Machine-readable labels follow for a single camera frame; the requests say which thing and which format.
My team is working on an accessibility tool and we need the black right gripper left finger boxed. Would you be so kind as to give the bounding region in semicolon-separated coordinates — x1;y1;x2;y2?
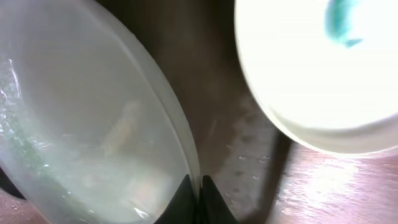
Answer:
154;174;197;224

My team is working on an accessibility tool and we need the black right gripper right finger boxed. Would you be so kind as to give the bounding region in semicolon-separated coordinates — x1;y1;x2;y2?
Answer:
199;175;239;224

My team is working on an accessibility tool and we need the white plate light blue rim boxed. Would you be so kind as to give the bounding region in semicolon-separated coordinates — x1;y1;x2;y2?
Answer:
1;0;200;223

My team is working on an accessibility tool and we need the large brown serving tray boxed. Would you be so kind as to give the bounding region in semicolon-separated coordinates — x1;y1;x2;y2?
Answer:
101;0;292;223

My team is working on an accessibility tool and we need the white plate pink rim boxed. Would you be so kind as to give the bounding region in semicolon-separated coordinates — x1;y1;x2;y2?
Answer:
234;0;397;154

